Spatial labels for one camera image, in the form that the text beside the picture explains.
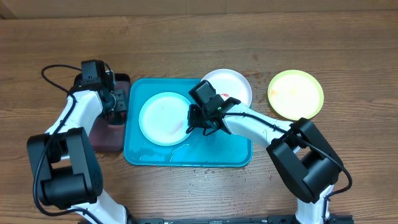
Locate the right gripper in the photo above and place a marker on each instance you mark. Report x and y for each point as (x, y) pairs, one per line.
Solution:
(197, 120)

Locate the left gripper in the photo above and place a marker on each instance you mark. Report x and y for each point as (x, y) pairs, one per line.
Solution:
(122, 105)

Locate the light blue plate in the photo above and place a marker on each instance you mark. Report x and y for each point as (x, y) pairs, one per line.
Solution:
(163, 119)

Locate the yellow-green plate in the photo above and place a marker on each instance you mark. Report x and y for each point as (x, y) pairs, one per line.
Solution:
(294, 94)

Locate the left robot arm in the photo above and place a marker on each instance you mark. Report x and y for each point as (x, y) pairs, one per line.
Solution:
(66, 172)

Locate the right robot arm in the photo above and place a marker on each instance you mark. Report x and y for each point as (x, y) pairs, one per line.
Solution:
(307, 164)

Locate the black water tray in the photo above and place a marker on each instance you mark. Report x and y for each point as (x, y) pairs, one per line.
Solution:
(107, 133)

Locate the teal plastic tray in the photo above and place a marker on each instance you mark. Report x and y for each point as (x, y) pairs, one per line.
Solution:
(216, 150)

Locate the white plate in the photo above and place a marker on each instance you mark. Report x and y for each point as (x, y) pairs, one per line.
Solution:
(230, 83)

